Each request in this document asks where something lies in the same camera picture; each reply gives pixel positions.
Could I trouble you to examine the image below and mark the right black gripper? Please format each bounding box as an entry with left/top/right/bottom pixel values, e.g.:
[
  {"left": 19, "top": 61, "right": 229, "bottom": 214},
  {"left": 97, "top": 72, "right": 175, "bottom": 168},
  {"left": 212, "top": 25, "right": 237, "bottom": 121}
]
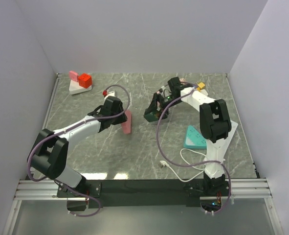
[{"left": 144, "top": 93, "right": 180, "bottom": 122}]

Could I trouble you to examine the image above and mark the dark green block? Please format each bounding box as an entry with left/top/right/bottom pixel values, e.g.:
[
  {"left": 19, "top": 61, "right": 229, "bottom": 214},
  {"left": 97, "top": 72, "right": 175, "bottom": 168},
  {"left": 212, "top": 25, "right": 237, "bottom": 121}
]
[{"left": 144, "top": 111, "right": 160, "bottom": 122}]

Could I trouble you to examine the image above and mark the pink rounded socket block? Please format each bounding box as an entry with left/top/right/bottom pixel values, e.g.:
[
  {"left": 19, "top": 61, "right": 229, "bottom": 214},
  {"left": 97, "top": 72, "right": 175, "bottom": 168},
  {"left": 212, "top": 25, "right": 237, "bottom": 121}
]
[{"left": 121, "top": 110, "right": 132, "bottom": 134}]

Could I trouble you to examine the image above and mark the red cube socket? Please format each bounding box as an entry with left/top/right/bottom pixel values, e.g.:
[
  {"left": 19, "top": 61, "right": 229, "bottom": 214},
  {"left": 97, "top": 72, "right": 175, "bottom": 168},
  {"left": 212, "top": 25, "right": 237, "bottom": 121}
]
[{"left": 78, "top": 73, "right": 92, "bottom": 89}]

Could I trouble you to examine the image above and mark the white triangular adapter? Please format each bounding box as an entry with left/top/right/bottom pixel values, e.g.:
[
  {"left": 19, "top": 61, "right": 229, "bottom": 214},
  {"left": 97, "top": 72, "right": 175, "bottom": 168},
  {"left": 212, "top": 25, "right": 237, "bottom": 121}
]
[{"left": 68, "top": 80, "right": 92, "bottom": 95}]

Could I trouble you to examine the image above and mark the pink plug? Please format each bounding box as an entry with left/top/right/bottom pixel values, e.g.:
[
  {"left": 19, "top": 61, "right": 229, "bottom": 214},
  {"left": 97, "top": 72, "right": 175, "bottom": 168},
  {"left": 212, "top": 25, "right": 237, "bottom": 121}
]
[{"left": 68, "top": 71, "right": 79, "bottom": 82}]

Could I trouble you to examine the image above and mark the teal block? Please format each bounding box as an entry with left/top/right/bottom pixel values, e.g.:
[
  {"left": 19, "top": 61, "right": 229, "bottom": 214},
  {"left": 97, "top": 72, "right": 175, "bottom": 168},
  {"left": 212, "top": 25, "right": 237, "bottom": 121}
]
[{"left": 183, "top": 125, "right": 206, "bottom": 149}]

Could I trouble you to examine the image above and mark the white rounded square adapter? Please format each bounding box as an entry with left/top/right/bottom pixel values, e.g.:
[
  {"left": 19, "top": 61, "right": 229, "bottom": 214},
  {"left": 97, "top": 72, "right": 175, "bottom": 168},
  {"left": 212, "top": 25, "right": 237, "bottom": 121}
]
[{"left": 200, "top": 90, "right": 208, "bottom": 96}]

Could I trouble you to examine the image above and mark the small yellow plug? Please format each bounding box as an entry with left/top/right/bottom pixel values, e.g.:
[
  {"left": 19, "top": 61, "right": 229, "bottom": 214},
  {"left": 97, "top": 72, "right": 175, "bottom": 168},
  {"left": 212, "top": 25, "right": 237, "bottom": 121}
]
[{"left": 197, "top": 82, "right": 206, "bottom": 91}]

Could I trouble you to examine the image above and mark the white power strip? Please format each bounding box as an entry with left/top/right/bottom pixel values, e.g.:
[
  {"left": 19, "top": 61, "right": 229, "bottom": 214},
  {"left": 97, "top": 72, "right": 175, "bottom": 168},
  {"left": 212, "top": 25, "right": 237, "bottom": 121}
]
[{"left": 223, "top": 120, "right": 238, "bottom": 162}]

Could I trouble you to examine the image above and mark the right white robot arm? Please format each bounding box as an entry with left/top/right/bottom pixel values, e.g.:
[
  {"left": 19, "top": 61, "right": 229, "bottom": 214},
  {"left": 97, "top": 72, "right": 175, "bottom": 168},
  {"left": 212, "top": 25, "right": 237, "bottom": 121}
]
[{"left": 144, "top": 77, "right": 232, "bottom": 195}]

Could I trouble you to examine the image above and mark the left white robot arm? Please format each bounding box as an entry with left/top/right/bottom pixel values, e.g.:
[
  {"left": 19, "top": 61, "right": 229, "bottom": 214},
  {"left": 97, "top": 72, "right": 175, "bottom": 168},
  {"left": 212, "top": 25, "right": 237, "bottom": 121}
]
[{"left": 27, "top": 96, "right": 127, "bottom": 197}]

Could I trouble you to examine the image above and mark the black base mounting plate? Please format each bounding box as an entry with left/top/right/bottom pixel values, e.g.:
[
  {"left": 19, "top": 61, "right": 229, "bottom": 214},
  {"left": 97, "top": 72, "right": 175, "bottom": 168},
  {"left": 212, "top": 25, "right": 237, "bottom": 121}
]
[{"left": 57, "top": 178, "right": 223, "bottom": 209}]

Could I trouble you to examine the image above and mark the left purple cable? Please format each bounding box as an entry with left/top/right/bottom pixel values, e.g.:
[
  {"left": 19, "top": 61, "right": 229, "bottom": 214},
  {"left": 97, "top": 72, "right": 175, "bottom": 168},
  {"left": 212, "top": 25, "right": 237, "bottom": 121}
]
[{"left": 26, "top": 84, "right": 131, "bottom": 217}]

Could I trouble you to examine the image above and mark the purple cable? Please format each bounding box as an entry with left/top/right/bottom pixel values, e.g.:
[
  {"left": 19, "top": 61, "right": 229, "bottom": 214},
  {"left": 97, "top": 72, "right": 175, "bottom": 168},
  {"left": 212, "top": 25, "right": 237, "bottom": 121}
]
[
  {"left": 156, "top": 82, "right": 232, "bottom": 216},
  {"left": 26, "top": 84, "right": 131, "bottom": 217}
]

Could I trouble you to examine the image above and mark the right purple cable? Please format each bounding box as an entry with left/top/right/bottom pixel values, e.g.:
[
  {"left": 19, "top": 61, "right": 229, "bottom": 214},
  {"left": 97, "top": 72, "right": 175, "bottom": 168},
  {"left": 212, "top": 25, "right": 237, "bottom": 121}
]
[{"left": 156, "top": 82, "right": 232, "bottom": 216}]

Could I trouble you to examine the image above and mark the aluminium rail frame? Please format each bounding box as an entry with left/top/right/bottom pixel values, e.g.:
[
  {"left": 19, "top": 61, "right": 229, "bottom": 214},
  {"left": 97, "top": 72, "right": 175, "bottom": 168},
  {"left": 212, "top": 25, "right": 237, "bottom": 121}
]
[{"left": 2, "top": 179, "right": 284, "bottom": 235}]

